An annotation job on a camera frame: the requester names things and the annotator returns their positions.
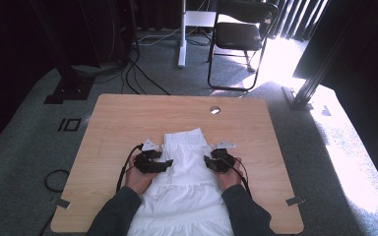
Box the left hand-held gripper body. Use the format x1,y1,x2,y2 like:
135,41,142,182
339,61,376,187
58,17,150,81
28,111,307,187
133,139,165,175

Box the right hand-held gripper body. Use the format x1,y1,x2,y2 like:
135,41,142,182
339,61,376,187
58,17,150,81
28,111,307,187
210,140,237,174

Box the white tiered skirt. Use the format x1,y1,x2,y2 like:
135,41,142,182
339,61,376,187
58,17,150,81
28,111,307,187
126,128,235,236

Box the person's left hand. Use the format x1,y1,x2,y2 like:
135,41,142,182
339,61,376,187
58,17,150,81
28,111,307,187
124,162,156,197

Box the person's right hand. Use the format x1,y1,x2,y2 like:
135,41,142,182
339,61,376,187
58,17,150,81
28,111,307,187
216,157,245,193

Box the grey tape strip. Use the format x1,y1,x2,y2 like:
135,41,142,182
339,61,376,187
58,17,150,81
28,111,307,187
55,198,72,210
284,195,307,207

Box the white desk leg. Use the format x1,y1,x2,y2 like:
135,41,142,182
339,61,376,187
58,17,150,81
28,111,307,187
177,0,219,70

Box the black metal profile stand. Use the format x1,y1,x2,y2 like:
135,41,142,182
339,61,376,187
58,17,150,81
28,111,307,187
281,0,366,112

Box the black folding chair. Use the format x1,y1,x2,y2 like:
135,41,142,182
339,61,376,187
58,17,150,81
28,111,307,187
207,0,280,92

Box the dark slatted curtain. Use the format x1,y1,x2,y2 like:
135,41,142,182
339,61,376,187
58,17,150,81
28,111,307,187
268,0,330,42

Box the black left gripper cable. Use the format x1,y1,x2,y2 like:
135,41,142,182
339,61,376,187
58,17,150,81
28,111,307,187
115,143,145,194

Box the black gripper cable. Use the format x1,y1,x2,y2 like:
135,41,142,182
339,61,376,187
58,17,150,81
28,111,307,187
224,158,254,200
115,143,145,194

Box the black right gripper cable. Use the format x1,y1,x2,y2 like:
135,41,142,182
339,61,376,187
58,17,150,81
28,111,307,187
224,158,254,200

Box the black floor cables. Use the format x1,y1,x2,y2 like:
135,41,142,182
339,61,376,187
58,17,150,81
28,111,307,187
120,48,172,96

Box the black cable loop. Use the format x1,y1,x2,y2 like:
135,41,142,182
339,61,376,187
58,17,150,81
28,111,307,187
43,168,71,194

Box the black stand with base plate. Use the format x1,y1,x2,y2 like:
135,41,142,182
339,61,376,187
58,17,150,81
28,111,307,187
29,0,96,105

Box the white floor cable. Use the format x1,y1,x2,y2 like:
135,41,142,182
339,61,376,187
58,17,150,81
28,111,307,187
137,27,183,46

